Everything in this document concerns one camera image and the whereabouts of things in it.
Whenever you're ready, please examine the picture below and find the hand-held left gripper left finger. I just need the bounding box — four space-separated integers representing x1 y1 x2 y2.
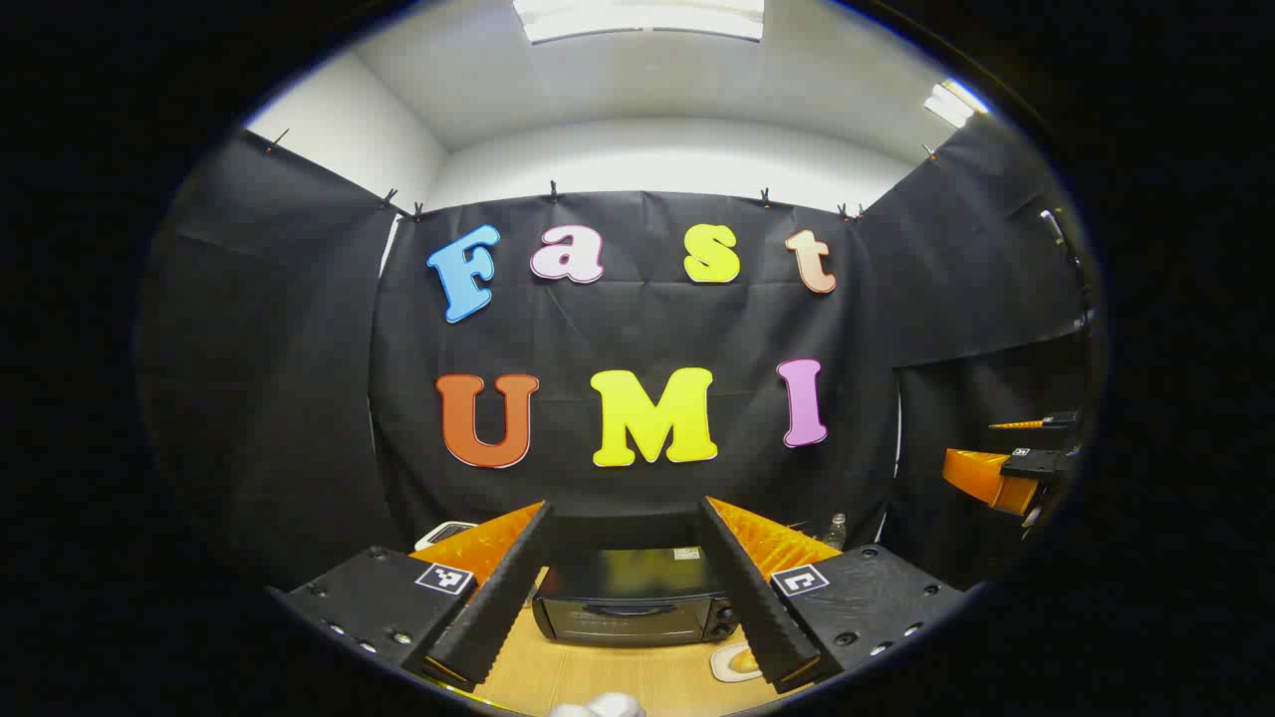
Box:
264 498 557 695

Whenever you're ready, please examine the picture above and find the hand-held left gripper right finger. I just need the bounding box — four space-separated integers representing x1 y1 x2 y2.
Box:
697 496 972 695

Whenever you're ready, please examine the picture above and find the black electric oven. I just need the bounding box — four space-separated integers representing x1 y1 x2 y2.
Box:
531 541 743 648

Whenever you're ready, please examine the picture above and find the white plate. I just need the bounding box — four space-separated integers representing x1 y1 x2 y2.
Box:
709 642 764 684

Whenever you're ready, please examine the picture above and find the white toaster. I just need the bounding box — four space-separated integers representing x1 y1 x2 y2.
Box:
413 520 479 552

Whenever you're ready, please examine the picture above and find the small ceiling light panel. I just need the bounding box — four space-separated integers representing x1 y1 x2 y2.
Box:
921 80 989 128

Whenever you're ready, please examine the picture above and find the large ceiling light panel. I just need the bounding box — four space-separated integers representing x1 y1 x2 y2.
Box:
513 0 766 46

